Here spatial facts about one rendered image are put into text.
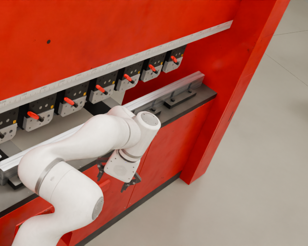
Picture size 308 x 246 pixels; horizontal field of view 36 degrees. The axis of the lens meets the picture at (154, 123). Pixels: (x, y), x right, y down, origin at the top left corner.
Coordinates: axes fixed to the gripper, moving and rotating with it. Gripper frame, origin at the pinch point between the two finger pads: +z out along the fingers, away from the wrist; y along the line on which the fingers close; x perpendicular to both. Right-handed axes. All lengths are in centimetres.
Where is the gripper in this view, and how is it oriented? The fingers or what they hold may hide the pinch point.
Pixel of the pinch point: (111, 182)
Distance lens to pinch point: 169.2
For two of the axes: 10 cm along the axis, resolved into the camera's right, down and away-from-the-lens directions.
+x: 1.6, -5.5, 8.2
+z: -4.3, 7.1, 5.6
